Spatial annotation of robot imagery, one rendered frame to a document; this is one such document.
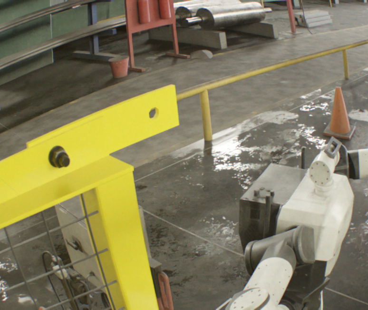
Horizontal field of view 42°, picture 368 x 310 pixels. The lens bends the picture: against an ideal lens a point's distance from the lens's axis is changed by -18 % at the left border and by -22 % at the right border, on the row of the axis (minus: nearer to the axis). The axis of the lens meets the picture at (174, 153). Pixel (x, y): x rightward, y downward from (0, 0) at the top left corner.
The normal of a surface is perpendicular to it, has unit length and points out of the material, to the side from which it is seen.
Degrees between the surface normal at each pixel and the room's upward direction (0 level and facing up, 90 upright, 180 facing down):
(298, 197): 2
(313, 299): 92
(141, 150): 0
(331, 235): 87
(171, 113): 90
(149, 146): 0
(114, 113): 90
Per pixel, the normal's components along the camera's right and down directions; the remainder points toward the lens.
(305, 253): 0.81, -0.29
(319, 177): -0.52, 0.40
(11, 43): 0.65, 0.25
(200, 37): -0.75, 0.33
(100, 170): -0.10, -0.91
